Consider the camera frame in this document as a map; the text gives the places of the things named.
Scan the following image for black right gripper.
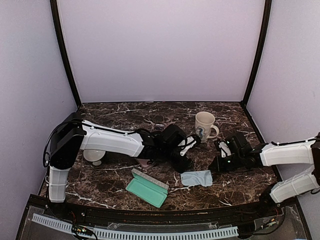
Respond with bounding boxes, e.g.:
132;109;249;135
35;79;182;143
209;151;244;173

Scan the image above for light blue cloth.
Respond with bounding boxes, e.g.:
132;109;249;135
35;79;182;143
180;170;213;187

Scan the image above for pink glasses case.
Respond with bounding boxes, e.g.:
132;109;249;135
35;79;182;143
136;158;156;169

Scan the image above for grey glasses case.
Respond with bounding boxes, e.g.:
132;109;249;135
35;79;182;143
126;168;170;208

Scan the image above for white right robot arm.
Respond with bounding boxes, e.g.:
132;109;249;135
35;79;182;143
208;132;320;217

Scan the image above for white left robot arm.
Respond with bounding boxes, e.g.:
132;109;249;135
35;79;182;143
42;112;201;218

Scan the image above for cream ceramic mug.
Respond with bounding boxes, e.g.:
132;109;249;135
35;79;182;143
194;111;220;143

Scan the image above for white ceramic bowl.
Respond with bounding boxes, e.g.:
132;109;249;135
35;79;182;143
83;149;106;166

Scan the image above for clear frame dark-lens sunglasses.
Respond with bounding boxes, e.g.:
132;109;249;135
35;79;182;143
148;122;165;132

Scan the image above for black front rail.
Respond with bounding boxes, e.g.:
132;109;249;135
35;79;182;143
82;207;242;225

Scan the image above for white slotted cable duct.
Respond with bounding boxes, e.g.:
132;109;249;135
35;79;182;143
31;213;239;240

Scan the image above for black right corner post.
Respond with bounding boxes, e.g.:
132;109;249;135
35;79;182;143
240;0;273;109

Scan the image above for black corner post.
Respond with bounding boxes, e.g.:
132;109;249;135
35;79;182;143
240;0;273;109
49;0;82;108

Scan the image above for black left corner post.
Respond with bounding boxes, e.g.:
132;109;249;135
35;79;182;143
49;0;82;108

